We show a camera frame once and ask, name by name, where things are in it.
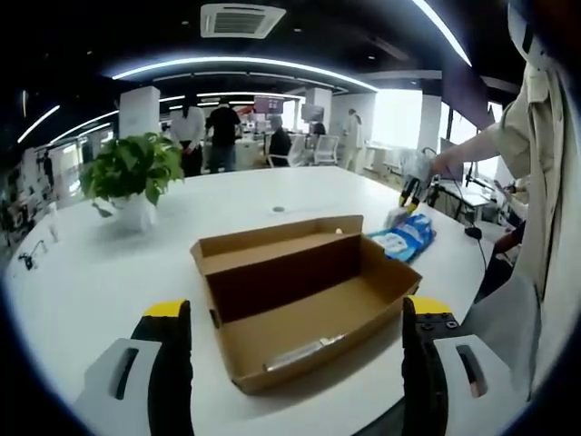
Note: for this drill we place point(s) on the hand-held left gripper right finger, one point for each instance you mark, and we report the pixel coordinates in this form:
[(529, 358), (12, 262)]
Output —
[(422, 363)]

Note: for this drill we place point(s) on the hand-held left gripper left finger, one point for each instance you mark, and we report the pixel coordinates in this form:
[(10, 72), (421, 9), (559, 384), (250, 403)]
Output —
[(172, 354)]

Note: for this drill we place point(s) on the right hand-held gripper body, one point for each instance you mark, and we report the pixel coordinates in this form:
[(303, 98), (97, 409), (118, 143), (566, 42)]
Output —
[(421, 167)]

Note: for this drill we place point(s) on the small white box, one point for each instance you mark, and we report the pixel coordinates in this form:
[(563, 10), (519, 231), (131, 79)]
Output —
[(397, 218)]

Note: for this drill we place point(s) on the blue wipes pack soft item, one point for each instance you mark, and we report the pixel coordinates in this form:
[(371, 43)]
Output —
[(395, 243)]

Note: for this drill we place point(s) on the brown cardboard shoe box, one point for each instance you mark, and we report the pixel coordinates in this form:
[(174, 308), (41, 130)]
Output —
[(308, 313)]

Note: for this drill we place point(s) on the person's right hand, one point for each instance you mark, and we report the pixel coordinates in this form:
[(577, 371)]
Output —
[(444, 163)]

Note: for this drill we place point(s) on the dark hanging screen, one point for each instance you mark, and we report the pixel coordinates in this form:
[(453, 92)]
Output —
[(467, 97)]

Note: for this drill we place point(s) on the white office chair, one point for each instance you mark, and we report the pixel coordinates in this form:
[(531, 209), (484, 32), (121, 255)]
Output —
[(326, 150)]

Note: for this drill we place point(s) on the clear plastic wrapper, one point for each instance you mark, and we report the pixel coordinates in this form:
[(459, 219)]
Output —
[(304, 352)]

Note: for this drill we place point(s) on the table socket strip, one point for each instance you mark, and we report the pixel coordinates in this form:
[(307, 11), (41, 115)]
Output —
[(278, 210)]

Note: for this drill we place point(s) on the person's beige jacket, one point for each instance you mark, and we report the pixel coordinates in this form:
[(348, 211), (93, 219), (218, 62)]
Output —
[(549, 181)]

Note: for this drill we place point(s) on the curved ceiling light strip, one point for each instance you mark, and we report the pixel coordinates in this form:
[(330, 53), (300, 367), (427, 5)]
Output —
[(442, 29), (245, 62)]

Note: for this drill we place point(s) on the white worn device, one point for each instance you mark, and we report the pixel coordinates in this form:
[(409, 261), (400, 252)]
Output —
[(522, 32)]

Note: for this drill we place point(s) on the small black desk object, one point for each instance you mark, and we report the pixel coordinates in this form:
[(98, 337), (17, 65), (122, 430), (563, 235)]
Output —
[(29, 259)]

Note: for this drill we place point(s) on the small white table stand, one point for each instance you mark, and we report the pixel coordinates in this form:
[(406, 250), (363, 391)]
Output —
[(54, 224)]

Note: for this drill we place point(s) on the potted green plant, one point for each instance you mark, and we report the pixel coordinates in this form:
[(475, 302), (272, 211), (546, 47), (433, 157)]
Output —
[(131, 168)]

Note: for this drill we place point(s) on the ceiling air conditioner vent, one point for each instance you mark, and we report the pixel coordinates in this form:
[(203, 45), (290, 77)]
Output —
[(243, 20)]

